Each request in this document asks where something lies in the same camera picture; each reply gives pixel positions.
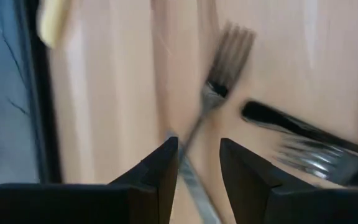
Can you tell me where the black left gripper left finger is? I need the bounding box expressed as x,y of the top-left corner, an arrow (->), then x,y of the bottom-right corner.
0,136 -> 180,224

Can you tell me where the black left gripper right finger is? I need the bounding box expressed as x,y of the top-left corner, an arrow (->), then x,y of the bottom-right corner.
218,138 -> 358,224

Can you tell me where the silver fork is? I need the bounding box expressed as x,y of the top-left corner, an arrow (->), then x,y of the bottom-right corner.
165,21 -> 257,224

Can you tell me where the dark steel fork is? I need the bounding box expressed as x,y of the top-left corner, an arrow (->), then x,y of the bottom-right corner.
273,136 -> 358,189

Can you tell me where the black utensil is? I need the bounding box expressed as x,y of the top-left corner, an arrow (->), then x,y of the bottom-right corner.
240,99 -> 358,160

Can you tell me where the cream-handled table knife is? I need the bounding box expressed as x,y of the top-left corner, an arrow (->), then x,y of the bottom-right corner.
37,0 -> 75,50

